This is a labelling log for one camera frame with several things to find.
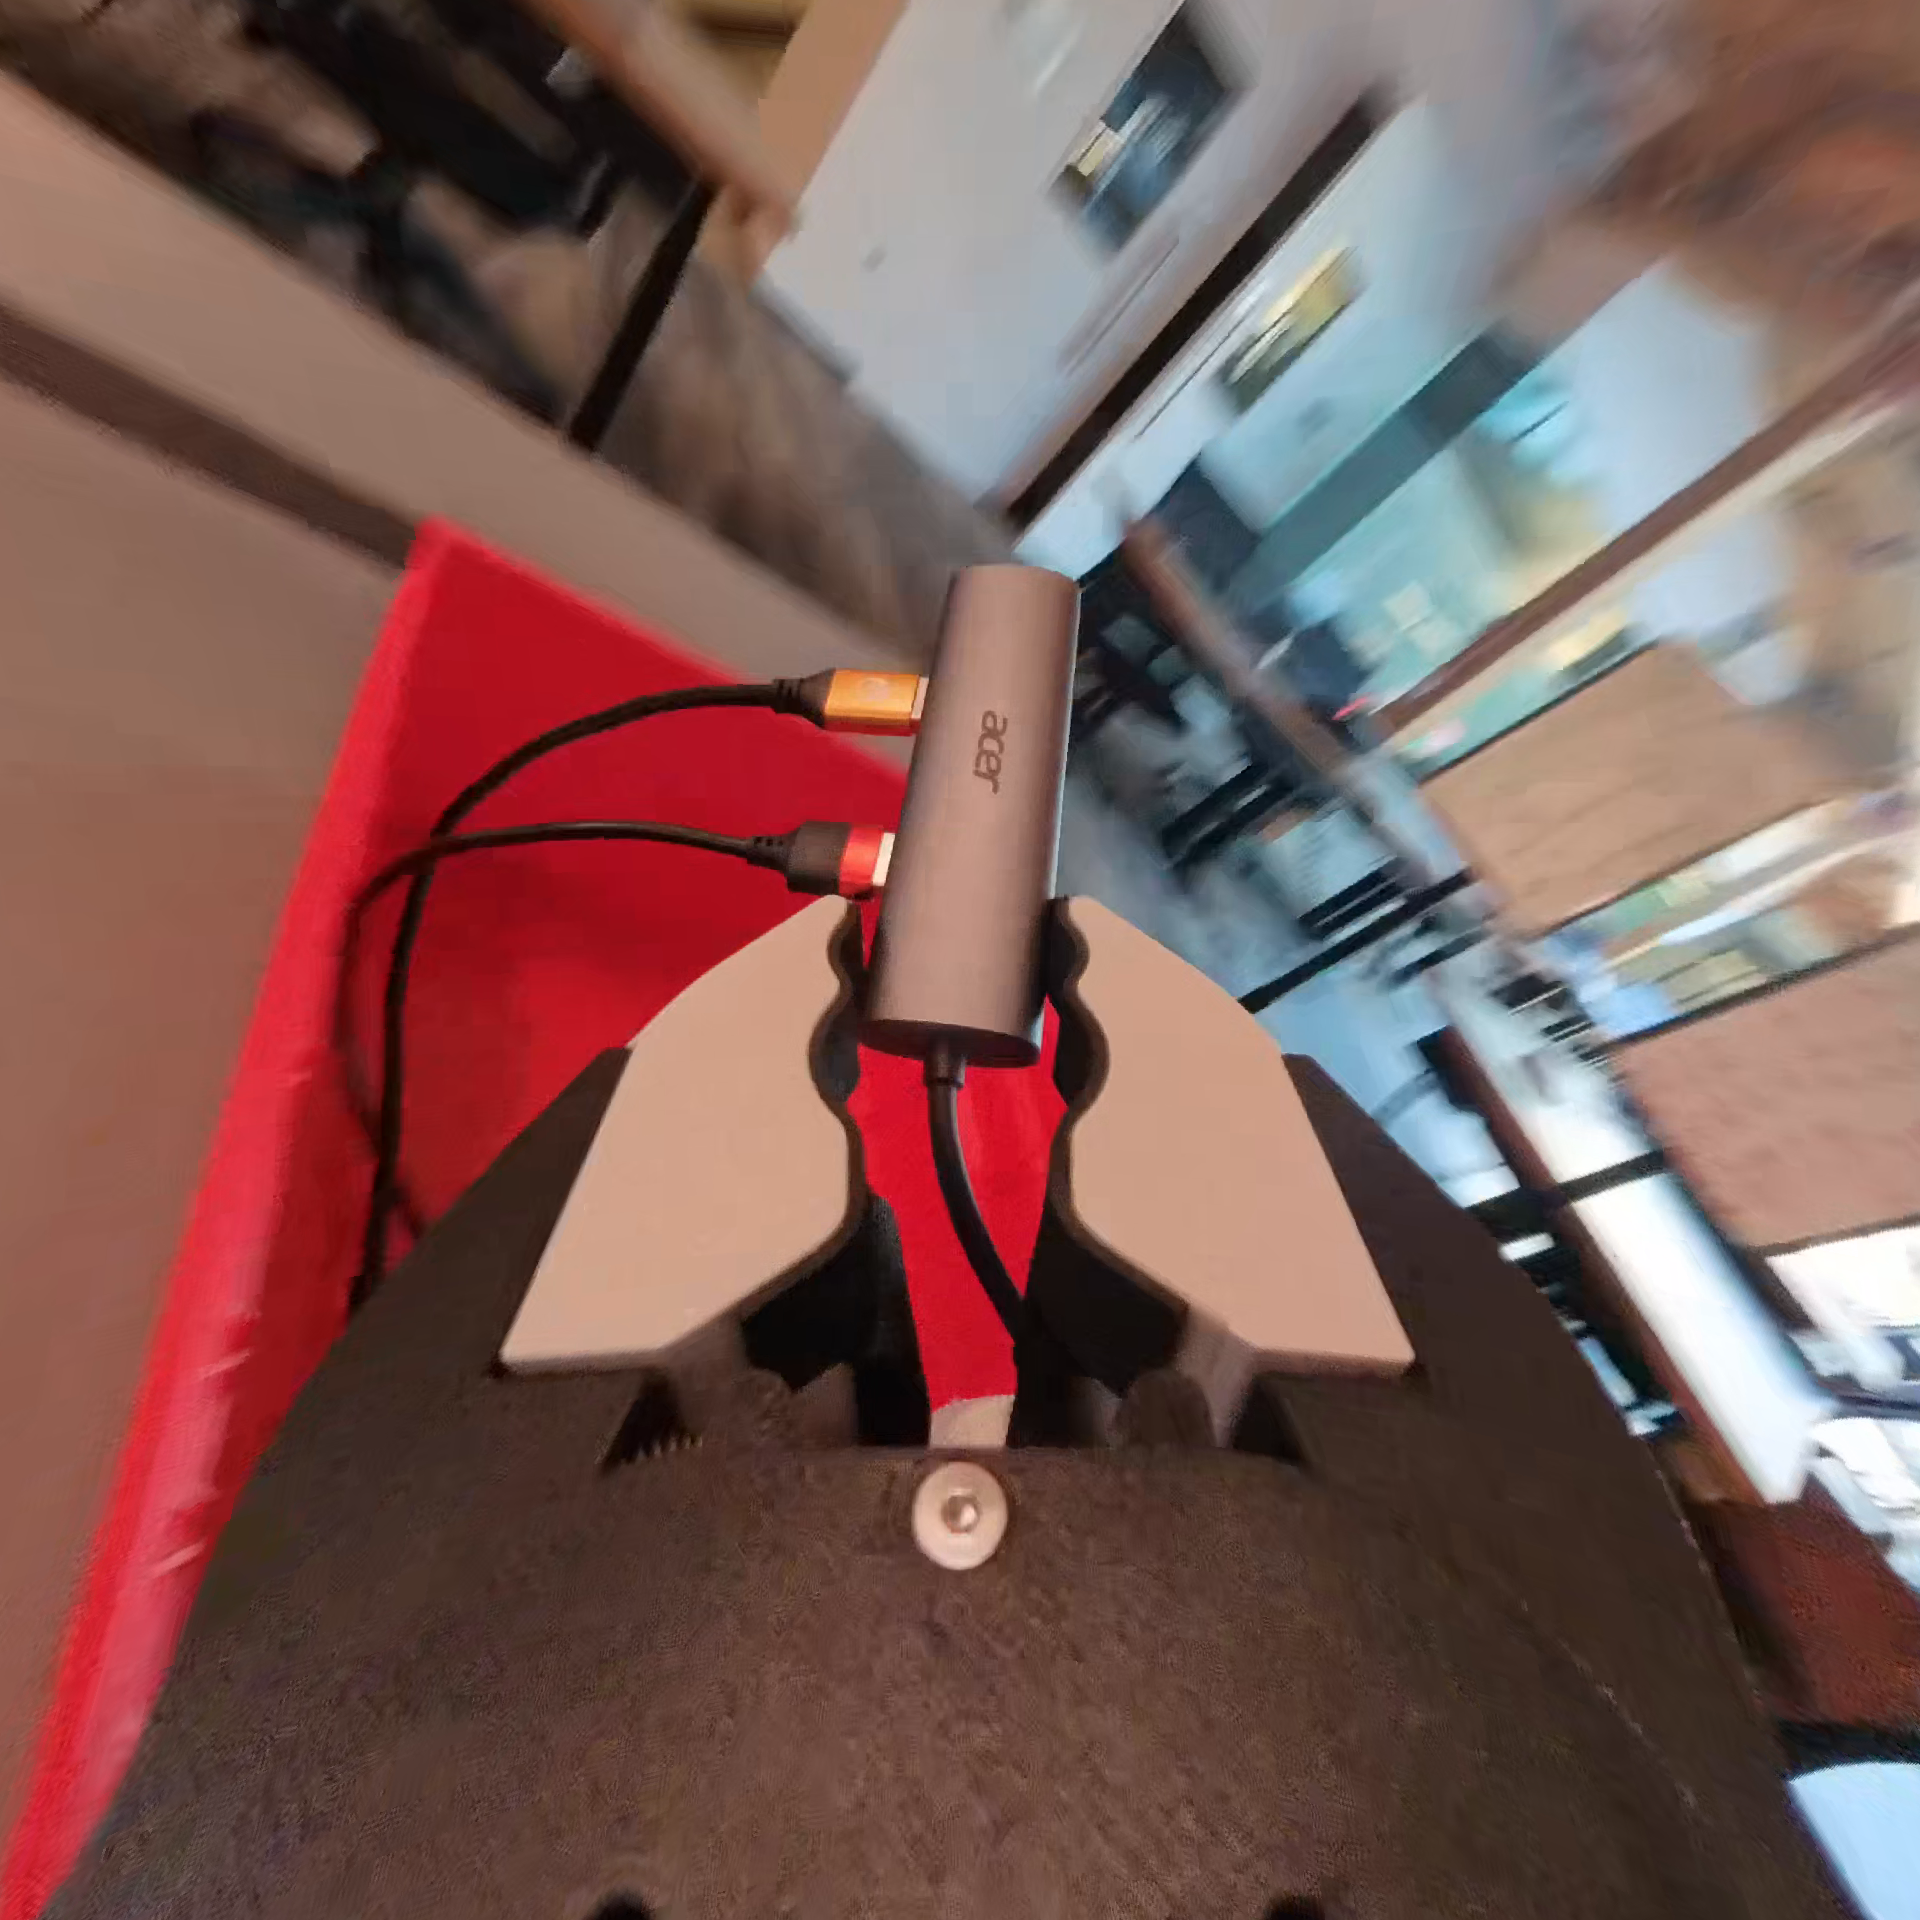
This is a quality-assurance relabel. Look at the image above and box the red plastic bin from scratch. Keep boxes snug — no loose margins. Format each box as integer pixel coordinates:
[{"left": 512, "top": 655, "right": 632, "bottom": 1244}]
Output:
[{"left": 0, "top": 516, "right": 1068, "bottom": 1920}]

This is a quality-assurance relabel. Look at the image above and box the grey hub attached black cable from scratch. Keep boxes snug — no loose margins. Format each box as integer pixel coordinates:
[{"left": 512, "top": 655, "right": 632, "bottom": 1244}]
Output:
[{"left": 922, "top": 1042, "right": 1037, "bottom": 1354}]

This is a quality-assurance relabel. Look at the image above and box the orange plug USB cable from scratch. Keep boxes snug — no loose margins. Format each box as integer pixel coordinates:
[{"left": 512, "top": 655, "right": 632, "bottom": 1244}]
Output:
[{"left": 344, "top": 667, "right": 932, "bottom": 1144}]

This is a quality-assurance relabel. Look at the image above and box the red plug USB cable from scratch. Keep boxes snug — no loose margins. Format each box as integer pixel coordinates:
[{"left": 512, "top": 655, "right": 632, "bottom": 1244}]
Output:
[{"left": 343, "top": 817, "right": 898, "bottom": 1314}]

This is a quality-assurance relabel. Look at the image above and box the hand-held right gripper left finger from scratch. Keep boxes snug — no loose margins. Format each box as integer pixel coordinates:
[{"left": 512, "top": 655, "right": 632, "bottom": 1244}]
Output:
[{"left": 499, "top": 897, "right": 872, "bottom": 1374}]

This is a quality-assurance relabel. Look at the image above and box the grey USB hub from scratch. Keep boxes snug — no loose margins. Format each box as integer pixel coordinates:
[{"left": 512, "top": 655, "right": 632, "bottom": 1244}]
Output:
[{"left": 856, "top": 566, "right": 1082, "bottom": 1070}]

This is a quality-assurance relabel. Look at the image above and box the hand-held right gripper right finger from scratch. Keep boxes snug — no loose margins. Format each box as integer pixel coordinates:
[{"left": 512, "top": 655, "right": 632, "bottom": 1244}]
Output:
[{"left": 1045, "top": 897, "right": 1418, "bottom": 1377}]

